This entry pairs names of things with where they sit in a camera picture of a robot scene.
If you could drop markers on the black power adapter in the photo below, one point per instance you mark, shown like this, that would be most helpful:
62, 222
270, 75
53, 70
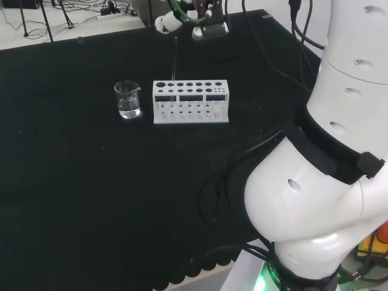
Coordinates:
106, 11

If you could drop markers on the yellow stop button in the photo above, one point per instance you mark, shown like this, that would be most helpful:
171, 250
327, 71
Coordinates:
368, 242

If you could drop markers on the black computer case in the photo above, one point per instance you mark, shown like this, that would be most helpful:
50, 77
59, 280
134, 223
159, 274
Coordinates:
18, 3

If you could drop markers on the black tripod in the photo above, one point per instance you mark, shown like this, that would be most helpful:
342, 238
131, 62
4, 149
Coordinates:
47, 22
67, 16

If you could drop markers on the white test tube rack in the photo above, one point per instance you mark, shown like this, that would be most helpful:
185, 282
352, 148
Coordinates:
191, 120

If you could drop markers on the grey cabinet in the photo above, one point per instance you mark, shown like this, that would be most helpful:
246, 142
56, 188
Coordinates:
145, 12

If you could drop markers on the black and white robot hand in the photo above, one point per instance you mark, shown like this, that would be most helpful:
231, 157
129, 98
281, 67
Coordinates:
212, 15

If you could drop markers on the white power strip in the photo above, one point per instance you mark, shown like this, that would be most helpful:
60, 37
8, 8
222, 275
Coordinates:
109, 15

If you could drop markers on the clear glass beaker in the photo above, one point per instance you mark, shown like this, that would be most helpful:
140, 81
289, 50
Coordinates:
128, 112

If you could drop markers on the black bench cloth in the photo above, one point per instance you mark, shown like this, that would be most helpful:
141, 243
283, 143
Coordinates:
91, 182

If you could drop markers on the clear glass rod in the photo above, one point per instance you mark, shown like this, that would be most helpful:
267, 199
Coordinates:
174, 60

